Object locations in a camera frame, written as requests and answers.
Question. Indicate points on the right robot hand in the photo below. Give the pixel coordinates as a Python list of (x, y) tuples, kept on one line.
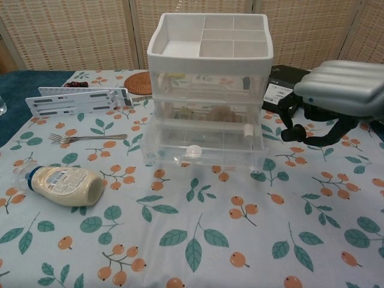
[(345, 90)]

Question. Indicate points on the clear shallow drawer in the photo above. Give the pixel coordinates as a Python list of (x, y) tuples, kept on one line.
[(168, 111), (198, 87)]

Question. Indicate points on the large black box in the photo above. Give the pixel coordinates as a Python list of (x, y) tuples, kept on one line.
[(292, 72)]

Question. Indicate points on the black box with white label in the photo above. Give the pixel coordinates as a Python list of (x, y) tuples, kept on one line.
[(276, 93)]

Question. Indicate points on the small black block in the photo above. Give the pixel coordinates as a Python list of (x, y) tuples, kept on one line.
[(246, 83)]

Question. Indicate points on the small white cylinder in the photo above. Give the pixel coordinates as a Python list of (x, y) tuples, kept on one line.
[(248, 131)]

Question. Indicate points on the olive green cloth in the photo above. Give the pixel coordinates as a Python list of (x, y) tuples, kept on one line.
[(186, 111)]

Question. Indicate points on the yellow sponge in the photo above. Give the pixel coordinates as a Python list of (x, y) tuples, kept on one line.
[(175, 75)]

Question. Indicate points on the metal table knife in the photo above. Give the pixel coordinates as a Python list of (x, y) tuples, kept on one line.
[(142, 98)]

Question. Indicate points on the round brown woven coaster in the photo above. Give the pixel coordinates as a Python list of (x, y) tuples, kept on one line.
[(138, 84)]

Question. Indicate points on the floral orange leaf tablecloth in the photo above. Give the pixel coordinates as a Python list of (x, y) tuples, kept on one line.
[(192, 234)]

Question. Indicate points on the silver metal fork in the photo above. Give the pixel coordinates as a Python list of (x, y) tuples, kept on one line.
[(90, 137)]

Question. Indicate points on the dark red grape bunch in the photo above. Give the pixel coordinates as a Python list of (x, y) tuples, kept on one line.
[(76, 84)]

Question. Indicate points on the white folding stand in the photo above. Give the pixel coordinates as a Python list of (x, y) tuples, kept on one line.
[(75, 102)]

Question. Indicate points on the beige woven folding screen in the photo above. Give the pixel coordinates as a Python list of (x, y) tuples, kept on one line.
[(75, 33)]

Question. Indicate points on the mayonnaise squeeze bottle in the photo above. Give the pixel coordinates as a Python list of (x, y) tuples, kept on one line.
[(66, 186)]

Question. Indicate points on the blue table cover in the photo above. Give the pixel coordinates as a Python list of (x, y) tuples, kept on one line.
[(12, 90)]

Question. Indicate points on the clear plastic water bottle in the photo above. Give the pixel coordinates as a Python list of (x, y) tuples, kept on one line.
[(2, 106)]

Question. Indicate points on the white drawer organizer frame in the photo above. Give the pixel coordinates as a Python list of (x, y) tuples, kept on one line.
[(180, 60)]

